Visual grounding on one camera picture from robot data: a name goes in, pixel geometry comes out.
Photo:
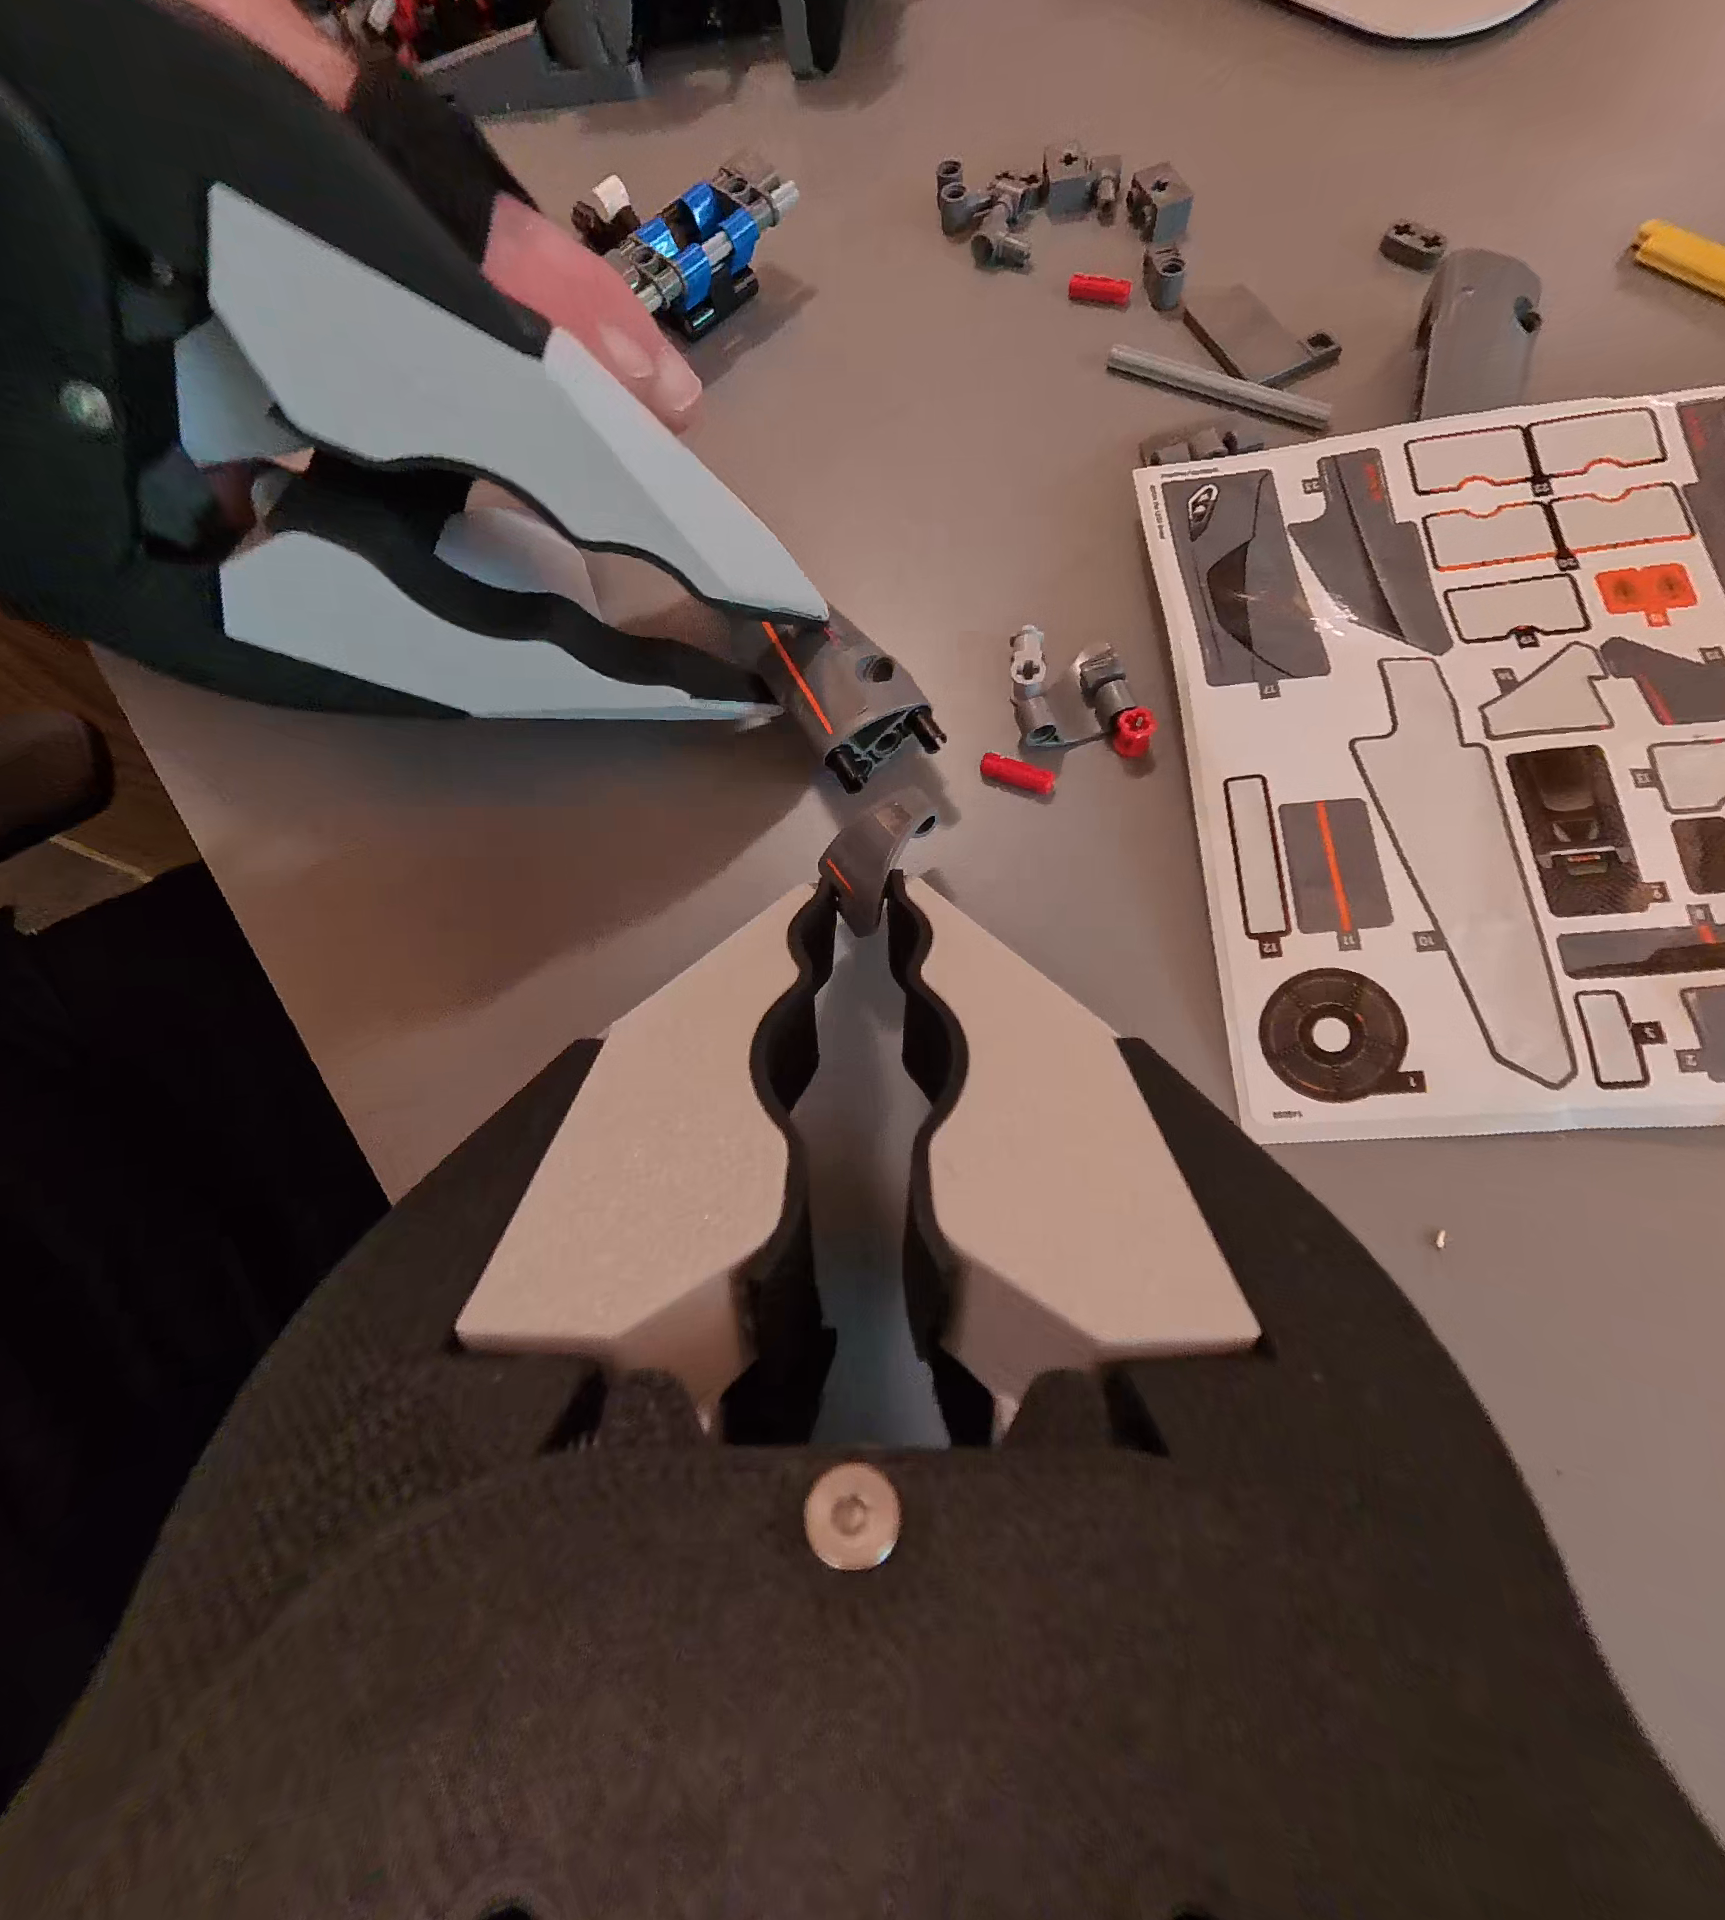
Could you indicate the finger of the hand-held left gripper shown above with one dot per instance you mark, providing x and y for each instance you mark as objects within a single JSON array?
[
  {"x": 398, "y": 632},
  {"x": 503, "y": 408}
]

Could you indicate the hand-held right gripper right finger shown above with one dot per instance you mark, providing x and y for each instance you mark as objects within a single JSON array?
[{"x": 1087, "y": 1187}]

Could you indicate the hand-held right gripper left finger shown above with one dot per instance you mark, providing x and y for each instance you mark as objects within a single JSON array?
[{"x": 621, "y": 1201}]

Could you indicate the small curved grey lego panel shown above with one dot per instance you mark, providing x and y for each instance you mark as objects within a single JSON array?
[{"x": 876, "y": 855}]

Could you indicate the grey pointed lego panel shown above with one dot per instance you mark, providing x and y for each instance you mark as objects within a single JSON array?
[{"x": 840, "y": 689}]

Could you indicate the blue lego engine block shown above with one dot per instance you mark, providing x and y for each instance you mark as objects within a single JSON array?
[{"x": 699, "y": 241}]

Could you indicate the partly built lego car chassis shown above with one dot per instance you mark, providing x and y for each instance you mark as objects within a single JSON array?
[{"x": 561, "y": 60}]

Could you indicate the red lego pin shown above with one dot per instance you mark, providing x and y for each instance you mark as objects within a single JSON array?
[
  {"x": 1017, "y": 771},
  {"x": 1101, "y": 293}
]

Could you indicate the light grey lego connector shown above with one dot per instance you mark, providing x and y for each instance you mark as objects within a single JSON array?
[{"x": 1034, "y": 675}]

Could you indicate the lego sticker sheet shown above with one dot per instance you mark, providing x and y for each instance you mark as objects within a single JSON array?
[{"x": 1479, "y": 750}]

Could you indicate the group of grey lego connectors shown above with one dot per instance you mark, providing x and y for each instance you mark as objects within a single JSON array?
[{"x": 1072, "y": 188}]

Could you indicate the long grey lego axle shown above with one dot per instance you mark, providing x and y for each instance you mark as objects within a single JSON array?
[{"x": 1222, "y": 385}]

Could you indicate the dark grey flat lego panel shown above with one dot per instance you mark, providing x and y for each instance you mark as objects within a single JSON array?
[{"x": 1260, "y": 336}]

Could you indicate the grey cylindrical lego panel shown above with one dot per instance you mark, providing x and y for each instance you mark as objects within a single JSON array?
[{"x": 1479, "y": 322}]

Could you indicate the person's left hand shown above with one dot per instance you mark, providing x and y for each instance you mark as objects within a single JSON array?
[{"x": 621, "y": 343}]

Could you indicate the white book stand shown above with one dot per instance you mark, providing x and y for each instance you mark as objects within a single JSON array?
[{"x": 1400, "y": 11}]

